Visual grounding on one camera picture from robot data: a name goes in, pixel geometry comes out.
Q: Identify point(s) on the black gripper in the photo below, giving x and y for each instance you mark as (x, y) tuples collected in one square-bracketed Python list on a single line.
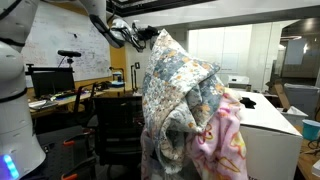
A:
[(147, 33)]

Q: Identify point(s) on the floral quilted blanket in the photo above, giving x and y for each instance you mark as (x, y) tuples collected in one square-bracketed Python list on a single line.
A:
[(180, 95)]

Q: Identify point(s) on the black mesh office chair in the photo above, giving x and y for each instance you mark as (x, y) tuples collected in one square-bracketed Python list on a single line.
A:
[(117, 134)]

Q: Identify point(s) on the pink fleece blanket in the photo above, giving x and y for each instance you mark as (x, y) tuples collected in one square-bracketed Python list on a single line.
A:
[(218, 153)]

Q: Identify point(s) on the whiteboard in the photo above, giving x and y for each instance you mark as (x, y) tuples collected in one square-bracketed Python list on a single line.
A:
[(57, 29)]

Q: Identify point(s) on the white printer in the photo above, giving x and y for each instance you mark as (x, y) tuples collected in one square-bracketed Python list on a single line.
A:
[(240, 82)]

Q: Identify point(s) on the black monitor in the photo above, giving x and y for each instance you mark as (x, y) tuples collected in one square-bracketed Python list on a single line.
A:
[(50, 80)]

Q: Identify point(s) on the black cloth on box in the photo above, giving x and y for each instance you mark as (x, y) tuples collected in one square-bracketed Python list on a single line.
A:
[(248, 103)]

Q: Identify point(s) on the large white box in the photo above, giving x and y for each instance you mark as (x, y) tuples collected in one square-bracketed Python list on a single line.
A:
[(273, 143)]

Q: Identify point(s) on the teal cup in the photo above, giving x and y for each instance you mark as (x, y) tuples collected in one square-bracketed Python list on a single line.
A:
[(310, 129)]

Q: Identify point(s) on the black stereo camera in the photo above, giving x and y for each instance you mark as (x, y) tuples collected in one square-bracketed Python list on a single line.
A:
[(69, 53)]

